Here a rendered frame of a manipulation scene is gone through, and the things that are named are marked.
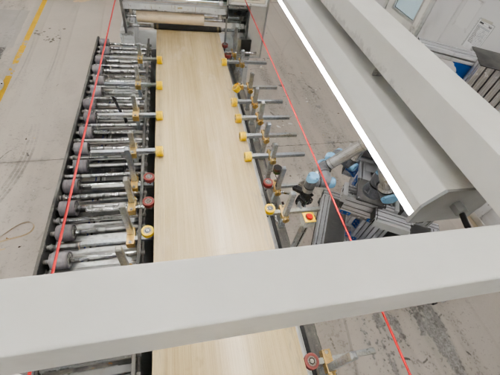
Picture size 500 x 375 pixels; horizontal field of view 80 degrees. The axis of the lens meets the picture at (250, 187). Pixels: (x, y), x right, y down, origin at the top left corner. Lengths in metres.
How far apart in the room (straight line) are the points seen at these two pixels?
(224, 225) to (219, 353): 0.79
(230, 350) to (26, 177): 2.93
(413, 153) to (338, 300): 0.35
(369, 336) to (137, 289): 2.91
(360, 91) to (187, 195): 1.75
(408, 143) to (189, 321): 0.44
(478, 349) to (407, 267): 3.36
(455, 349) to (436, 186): 3.03
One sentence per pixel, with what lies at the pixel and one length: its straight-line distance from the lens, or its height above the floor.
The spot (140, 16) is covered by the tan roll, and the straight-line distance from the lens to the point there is 4.29.
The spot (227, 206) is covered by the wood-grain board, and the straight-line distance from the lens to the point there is 2.18.
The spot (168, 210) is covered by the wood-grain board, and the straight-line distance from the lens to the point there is 2.16.
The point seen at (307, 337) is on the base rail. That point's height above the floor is 0.70.
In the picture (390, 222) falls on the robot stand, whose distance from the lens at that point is 2.45.
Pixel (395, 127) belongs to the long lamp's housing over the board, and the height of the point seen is 2.38.
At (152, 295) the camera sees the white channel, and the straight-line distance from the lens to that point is 0.22.
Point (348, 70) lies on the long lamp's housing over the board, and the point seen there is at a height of 2.37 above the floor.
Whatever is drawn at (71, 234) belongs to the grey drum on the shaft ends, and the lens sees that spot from 2.28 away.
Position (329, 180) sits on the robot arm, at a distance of 2.00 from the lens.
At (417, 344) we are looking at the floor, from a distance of 3.29.
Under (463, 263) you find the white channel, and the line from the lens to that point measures 0.31.
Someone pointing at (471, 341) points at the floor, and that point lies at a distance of 3.62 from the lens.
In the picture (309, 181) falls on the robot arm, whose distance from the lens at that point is 1.96.
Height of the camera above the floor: 2.67
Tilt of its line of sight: 50 degrees down
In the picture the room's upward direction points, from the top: 12 degrees clockwise
